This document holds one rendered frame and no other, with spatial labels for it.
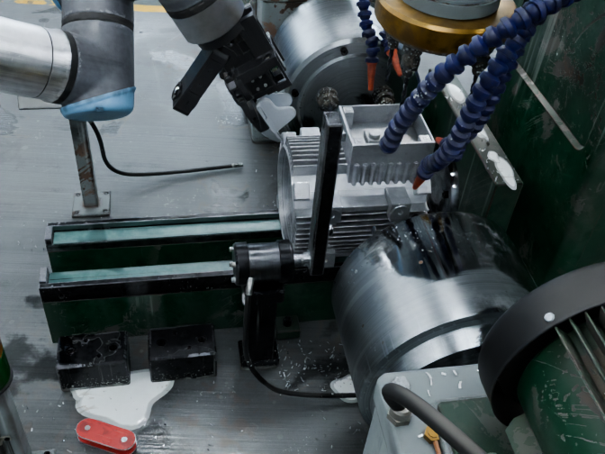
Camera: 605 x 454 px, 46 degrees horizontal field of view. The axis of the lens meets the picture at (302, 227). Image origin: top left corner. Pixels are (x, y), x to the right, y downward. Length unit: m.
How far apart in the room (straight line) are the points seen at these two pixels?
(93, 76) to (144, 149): 0.65
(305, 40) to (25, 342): 0.67
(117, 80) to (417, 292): 0.45
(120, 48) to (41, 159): 0.64
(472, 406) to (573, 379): 0.16
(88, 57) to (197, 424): 0.53
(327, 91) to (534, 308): 0.75
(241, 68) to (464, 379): 0.52
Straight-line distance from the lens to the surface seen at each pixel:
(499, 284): 0.81
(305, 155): 1.02
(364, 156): 1.00
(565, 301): 0.54
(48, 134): 1.62
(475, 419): 0.67
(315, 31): 1.25
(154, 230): 1.18
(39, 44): 0.89
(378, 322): 0.80
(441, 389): 0.70
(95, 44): 0.93
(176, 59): 1.86
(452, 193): 1.08
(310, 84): 1.22
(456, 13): 0.91
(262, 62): 0.98
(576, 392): 0.54
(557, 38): 1.10
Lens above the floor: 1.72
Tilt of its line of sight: 42 degrees down
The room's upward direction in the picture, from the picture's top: 6 degrees clockwise
